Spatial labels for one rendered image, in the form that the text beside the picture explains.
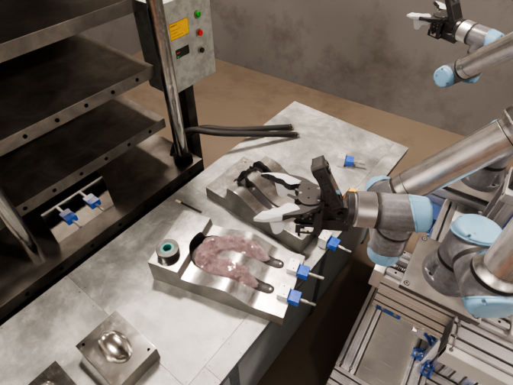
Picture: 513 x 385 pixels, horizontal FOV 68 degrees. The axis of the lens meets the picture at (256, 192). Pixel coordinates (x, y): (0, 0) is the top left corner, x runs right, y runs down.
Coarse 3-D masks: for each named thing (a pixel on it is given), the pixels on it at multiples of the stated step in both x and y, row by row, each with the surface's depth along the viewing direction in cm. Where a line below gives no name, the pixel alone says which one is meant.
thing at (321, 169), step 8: (312, 160) 73; (320, 160) 72; (312, 168) 72; (320, 168) 71; (328, 168) 72; (320, 176) 72; (328, 176) 72; (320, 184) 73; (328, 184) 73; (336, 184) 76; (328, 192) 74; (336, 192) 74; (328, 200) 75; (336, 200) 75; (336, 208) 76
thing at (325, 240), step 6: (324, 234) 147; (330, 234) 147; (318, 240) 147; (324, 240) 145; (330, 240) 146; (336, 240) 146; (318, 246) 149; (324, 246) 147; (330, 246) 146; (336, 246) 144; (342, 246) 146
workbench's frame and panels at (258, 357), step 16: (400, 160) 190; (352, 240) 212; (336, 256) 196; (320, 272) 181; (336, 272) 218; (304, 288) 170; (320, 288) 201; (304, 304) 186; (288, 320) 174; (272, 336) 163; (288, 336) 190; (256, 352) 154; (272, 352) 177; (240, 368) 146; (256, 368) 167; (224, 384) 138; (240, 384) 157
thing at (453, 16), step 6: (444, 0) 139; (450, 0) 137; (456, 0) 137; (450, 6) 138; (456, 6) 138; (450, 12) 139; (456, 12) 139; (450, 18) 140; (456, 18) 139; (450, 24) 141
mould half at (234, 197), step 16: (240, 160) 176; (272, 160) 165; (224, 176) 169; (256, 176) 158; (208, 192) 165; (224, 192) 162; (240, 192) 152; (272, 192) 157; (240, 208) 155; (256, 208) 151; (256, 224) 155; (288, 224) 146; (288, 240) 147; (304, 240) 142
